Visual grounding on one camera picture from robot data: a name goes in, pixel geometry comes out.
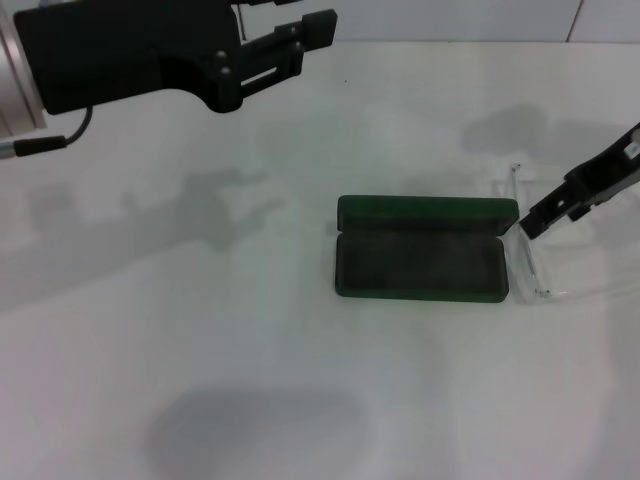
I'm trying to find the green glasses case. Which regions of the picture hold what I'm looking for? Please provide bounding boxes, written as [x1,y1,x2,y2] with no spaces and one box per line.
[333,194,519,304]

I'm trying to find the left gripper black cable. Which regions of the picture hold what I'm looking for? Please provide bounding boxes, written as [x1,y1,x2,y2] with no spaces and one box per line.
[0,104,96,161]

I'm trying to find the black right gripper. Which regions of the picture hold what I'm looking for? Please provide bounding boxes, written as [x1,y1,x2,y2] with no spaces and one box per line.
[519,122,640,242]

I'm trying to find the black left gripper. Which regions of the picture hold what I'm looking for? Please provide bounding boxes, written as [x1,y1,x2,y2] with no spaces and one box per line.
[13,0,306,116]

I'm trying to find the clear white glasses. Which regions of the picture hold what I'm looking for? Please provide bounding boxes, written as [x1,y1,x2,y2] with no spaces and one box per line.
[503,162,619,307]

